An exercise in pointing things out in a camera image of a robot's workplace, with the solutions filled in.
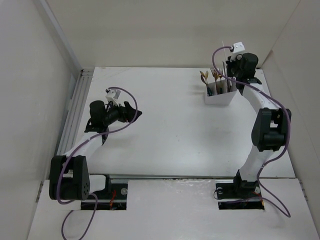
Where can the small gold spoon green handle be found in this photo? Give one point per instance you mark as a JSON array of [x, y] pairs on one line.
[[206, 75]]

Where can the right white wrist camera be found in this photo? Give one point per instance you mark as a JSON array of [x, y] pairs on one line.
[[236, 49]]

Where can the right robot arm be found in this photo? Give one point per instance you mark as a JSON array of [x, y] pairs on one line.
[[270, 130]]

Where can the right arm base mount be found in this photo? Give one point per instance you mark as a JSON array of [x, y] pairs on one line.
[[232, 197]]

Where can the lilac utensil container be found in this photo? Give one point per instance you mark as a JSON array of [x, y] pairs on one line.
[[219, 99]]

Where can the aluminium frame rail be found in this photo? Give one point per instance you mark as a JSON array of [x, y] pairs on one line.
[[77, 94]]

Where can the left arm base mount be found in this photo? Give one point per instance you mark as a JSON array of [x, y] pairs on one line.
[[111, 195]]

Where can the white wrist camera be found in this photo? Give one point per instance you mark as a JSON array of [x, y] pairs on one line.
[[112, 95], [236, 49]]

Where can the brown wooden spoon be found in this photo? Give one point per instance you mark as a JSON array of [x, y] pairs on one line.
[[202, 74]]

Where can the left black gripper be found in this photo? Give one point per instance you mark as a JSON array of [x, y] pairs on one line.
[[126, 111]]

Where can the gold fork dark green handle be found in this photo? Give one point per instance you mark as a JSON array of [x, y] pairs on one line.
[[217, 81]]

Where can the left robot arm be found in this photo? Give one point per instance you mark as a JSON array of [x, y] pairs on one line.
[[69, 177]]

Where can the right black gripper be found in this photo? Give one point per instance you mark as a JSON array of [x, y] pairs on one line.
[[238, 59]]

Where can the rose gold fork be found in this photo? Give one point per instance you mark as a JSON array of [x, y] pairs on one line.
[[212, 69]]

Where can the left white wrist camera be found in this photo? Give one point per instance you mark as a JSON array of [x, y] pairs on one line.
[[112, 95]]

